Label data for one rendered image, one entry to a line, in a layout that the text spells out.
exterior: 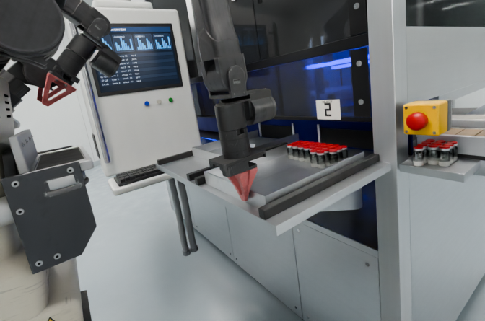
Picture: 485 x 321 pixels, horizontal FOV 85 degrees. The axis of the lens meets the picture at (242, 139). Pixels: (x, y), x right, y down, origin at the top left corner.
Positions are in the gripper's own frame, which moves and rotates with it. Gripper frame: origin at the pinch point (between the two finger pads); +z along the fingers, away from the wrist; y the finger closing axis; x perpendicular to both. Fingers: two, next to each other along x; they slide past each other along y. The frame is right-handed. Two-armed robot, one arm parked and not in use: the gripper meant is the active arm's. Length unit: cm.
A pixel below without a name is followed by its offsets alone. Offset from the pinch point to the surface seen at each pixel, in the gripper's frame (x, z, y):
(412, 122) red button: -17.3, -8.9, 35.5
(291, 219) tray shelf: -10.7, 2.5, 2.6
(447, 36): -12, -27, 71
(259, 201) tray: -3.9, 0.4, 1.0
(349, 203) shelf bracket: -2.2, 14.2, 32.5
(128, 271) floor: 141, 90, -15
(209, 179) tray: 17.4, 0.5, 1.0
